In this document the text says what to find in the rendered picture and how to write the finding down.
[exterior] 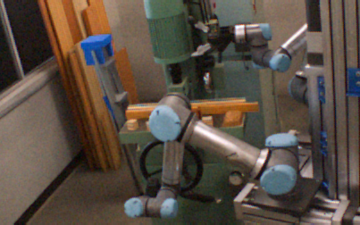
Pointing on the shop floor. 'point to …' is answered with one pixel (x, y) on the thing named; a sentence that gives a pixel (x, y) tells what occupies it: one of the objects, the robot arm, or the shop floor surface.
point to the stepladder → (98, 46)
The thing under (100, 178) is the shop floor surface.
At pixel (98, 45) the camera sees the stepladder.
